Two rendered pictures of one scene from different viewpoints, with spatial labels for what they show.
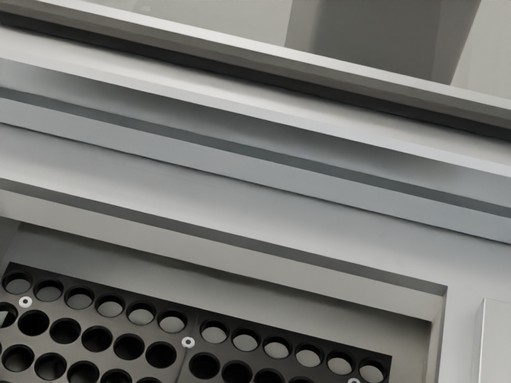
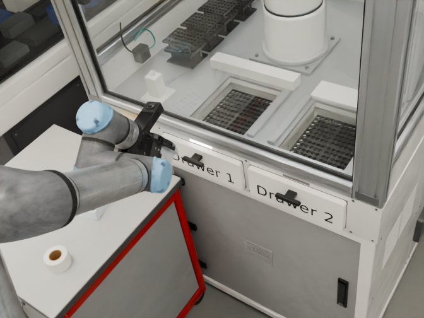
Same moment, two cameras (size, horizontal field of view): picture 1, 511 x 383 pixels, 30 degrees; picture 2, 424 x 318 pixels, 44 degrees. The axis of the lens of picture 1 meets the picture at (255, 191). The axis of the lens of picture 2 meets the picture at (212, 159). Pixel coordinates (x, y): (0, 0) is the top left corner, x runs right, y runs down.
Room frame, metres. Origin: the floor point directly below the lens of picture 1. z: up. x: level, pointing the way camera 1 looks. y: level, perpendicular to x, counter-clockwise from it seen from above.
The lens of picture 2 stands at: (1.18, 0.41, 1.97)
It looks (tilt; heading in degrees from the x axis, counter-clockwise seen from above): 44 degrees down; 218
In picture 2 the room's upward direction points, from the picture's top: 11 degrees counter-clockwise
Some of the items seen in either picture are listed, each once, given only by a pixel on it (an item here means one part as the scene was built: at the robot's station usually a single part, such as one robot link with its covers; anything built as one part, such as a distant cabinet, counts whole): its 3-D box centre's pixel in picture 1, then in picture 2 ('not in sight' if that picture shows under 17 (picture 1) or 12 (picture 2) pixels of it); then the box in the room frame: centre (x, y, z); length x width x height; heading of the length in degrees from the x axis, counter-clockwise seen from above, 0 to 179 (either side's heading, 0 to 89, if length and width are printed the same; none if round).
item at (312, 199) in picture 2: not in sight; (294, 197); (0.32, 0.01, 0.87); 0.29 x 0.02 x 0.11; 85
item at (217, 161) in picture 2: not in sight; (202, 161); (0.30, -0.31, 0.87); 0.29 x 0.02 x 0.11; 85
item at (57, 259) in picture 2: not in sight; (57, 259); (0.73, -0.56, 0.78); 0.07 x 0.07 x 0.04
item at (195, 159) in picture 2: not in sight; (195, 159); (0.33, -0.31, 0.91); 0.07 x 0.04 x 0.01; 85
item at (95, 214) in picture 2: not in sight; (94, 199); (0.50, -0.60, 0.78); 0.12 x 0.08 x 0.04; 10
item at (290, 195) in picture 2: not in sight; (289, 196); (0.35, 0.01, 0.91); 0.07 x 0.04 x 0.01; 85
